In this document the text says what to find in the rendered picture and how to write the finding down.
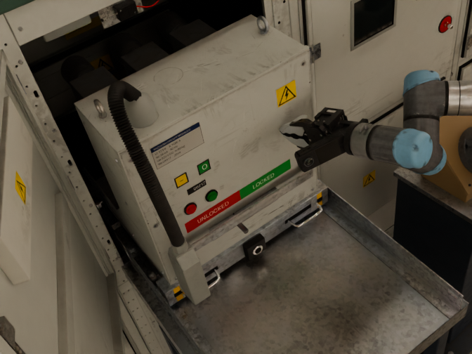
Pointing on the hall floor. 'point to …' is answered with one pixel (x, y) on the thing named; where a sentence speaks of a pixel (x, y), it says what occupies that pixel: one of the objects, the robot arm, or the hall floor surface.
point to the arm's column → (436, 242)
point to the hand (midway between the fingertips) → (282, 132)
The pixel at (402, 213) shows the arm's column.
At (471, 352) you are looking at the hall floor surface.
